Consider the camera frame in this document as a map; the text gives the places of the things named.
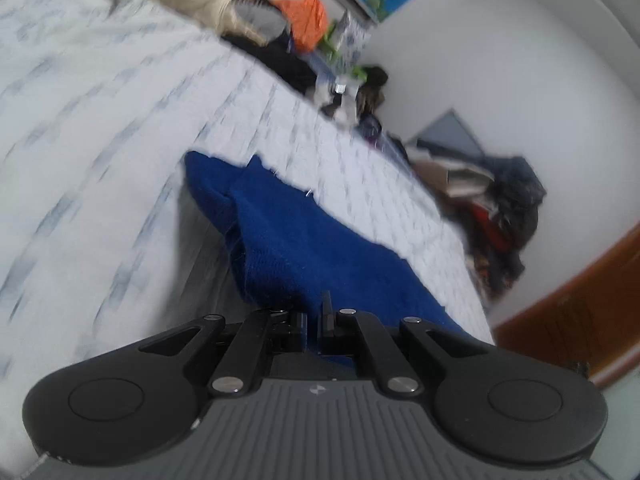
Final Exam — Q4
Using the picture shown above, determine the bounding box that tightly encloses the white blue floral pillow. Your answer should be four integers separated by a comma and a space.
330, 10, 373, 73

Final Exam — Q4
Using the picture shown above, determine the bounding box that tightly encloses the beige cloth bag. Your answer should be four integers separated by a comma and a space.
410, 157, 496, 201

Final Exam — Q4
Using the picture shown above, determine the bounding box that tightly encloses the dark blue jacket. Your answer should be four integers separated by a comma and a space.
480, 155, 548, 291

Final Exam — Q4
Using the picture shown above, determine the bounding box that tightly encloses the grey framed panel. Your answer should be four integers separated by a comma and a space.
406, 110, 486, 158

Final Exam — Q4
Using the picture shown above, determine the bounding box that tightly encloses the white crumpled packaging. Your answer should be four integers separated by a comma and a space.
320, 72, 371, 126

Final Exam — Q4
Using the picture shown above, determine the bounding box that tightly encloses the grey clothing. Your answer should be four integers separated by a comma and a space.
235, 0, 288, 43

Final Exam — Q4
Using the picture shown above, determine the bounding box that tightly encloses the red cloth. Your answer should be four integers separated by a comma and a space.
470, 207, 516, 253

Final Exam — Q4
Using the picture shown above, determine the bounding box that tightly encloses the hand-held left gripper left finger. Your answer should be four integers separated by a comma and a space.
140, 309, 308, 397

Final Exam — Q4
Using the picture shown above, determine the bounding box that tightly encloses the orange plastic bag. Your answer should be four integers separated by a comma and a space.
274, 0, 331, 53

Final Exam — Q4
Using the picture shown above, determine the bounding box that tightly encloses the black clothing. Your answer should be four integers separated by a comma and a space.
222, 30, 326, 96

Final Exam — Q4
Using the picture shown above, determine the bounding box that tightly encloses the blue knit sweater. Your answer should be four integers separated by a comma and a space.
184, 152, 463, 361

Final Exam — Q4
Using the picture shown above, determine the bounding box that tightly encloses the brown wooden door frame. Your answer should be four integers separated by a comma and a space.
492, 225, 640, 391

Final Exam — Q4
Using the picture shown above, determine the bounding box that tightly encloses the green plastic basket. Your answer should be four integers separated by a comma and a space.
320, 30, 366, 76

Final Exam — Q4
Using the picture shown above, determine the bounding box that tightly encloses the dark olive cloth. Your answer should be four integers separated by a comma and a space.
357, 65, 390, 126

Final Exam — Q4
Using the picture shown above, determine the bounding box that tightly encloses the white script-printed quilt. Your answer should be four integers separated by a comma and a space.
0, 0, 496, 461

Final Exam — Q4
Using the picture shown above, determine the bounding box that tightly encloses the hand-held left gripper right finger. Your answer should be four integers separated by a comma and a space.
320, 292, 495, 395

